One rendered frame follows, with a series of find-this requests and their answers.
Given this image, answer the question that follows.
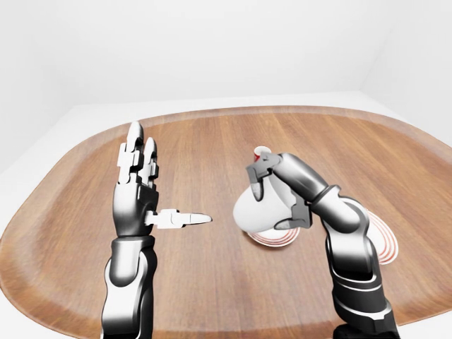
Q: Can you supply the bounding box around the white mug with red inside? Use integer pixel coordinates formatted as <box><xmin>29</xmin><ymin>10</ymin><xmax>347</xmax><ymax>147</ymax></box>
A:
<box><xmin>232</xmin><ymin>145</ymin><xmax>302</xmax><ymax>234</ymax></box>

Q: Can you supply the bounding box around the white plate with red rings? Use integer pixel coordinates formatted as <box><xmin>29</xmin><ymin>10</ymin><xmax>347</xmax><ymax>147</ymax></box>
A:
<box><xmin>365</xmin><ymin>207</ymin><xmax>400</xmax><ymax>266</ymax></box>
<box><xmin>246</xmin><ymin>225</ymin><xmax>302</xmax><ymax>249</ymax></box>

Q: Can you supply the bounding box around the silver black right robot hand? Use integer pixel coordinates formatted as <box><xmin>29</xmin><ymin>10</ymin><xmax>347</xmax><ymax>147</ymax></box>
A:
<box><xmin>246</xmin><ymin>152</ymin><xmax>335</xmax><ymax>231</ymax></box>

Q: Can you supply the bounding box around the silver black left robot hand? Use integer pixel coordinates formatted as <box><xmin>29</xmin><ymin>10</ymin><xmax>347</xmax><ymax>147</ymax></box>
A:
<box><xmin>112</xmin><ymin>121</ymin><xmax>213</xmax><ymax>239</ymax></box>

